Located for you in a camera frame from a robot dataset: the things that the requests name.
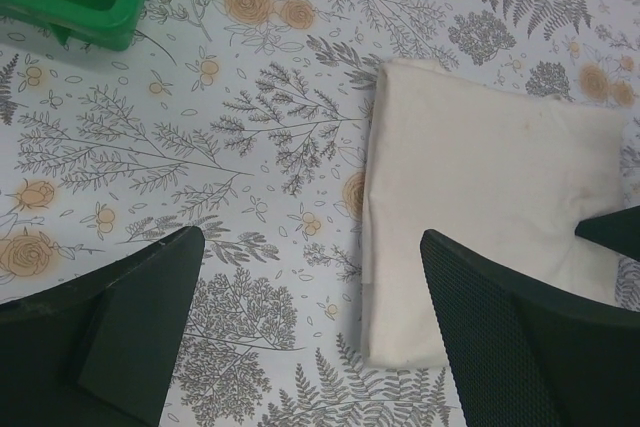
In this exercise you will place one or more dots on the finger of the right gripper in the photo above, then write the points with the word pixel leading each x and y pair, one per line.
pixel 618 231

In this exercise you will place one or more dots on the cream t shirt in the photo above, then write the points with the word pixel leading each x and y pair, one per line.
pixel 507 175

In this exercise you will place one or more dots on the floral table mat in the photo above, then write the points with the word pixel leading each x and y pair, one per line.
pixel 249 119

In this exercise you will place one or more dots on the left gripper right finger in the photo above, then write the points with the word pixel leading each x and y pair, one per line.
pixel 524 353

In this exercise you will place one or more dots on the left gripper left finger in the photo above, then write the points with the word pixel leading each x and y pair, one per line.
pixel 100 350

